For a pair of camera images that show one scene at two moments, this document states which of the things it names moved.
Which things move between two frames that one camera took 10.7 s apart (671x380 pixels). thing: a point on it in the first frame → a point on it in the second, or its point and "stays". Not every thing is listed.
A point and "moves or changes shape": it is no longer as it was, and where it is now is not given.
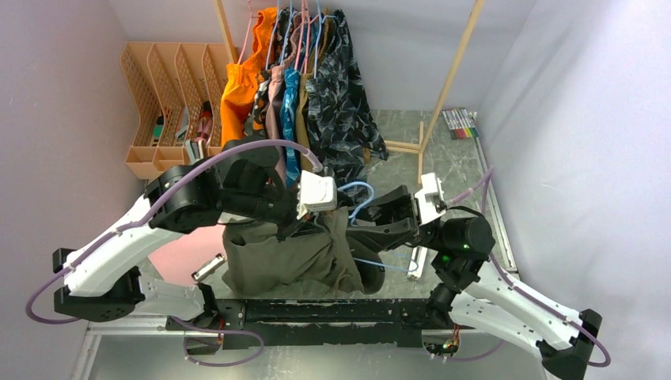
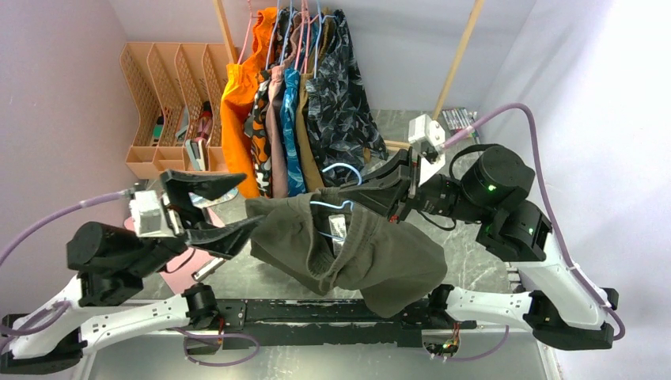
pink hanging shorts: [274, 91] stays
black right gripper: [396, 221] → [396, 199]
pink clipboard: [191, 257] stays
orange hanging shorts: [239, 80] stays
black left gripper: [296, 227] → [227, 239]
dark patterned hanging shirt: [341, 127] stays
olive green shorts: [255, 260] moves or changes shape
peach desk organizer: [177, 91] stays
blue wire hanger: [364, 206] moves or changes shape
